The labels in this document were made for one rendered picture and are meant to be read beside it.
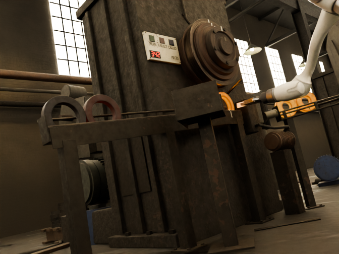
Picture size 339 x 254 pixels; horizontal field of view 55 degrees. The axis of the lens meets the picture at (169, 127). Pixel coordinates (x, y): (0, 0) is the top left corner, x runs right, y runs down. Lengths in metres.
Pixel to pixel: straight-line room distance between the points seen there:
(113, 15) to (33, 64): 6.38
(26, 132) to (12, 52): 1.92
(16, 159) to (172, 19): 6.00
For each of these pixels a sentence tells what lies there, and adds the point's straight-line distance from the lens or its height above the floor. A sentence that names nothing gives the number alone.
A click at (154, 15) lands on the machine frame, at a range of 2.21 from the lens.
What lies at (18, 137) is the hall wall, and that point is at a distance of 7.88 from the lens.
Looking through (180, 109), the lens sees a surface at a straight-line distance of 1.44.
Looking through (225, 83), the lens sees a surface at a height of 0.89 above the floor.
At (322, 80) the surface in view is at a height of 1.61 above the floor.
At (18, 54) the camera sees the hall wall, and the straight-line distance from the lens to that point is 8.59.
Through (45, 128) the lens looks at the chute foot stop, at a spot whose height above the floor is 0.62.
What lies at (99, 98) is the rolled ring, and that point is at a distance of 1.53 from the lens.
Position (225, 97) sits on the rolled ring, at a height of 0.81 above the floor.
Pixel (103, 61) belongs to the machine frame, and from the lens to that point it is 2.38.
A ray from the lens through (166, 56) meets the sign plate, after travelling 2.08.
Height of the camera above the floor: 0.30
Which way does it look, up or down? 11 degrees up
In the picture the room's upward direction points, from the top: 11 degrees counter-clockwise
